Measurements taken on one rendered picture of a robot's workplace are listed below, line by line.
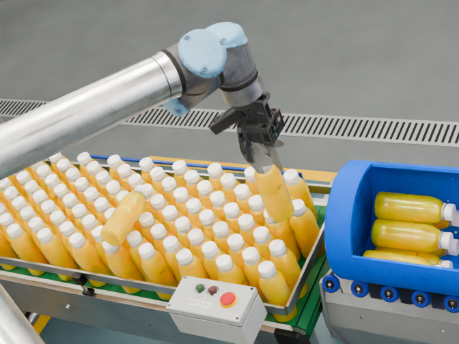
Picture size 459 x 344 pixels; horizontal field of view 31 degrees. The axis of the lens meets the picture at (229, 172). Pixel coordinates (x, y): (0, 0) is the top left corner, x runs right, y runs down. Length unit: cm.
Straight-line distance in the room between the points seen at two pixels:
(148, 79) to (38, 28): 453
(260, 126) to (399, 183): 44
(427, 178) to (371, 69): 232
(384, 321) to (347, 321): 10
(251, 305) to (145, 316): 49
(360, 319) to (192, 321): 42
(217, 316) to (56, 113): 69
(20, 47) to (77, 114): 443
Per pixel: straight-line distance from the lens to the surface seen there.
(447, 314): 196
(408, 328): 202
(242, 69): 167
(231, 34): 164
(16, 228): 243
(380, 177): 204
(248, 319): 189
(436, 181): 199
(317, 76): 433
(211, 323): 191
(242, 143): 179
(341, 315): 208
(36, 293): 255
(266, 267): 195
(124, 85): 143
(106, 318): 244
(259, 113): 174
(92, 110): 141
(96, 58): 527
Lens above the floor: 250
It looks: 39 degrees down
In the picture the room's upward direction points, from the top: 23 degrees counter-clockwise
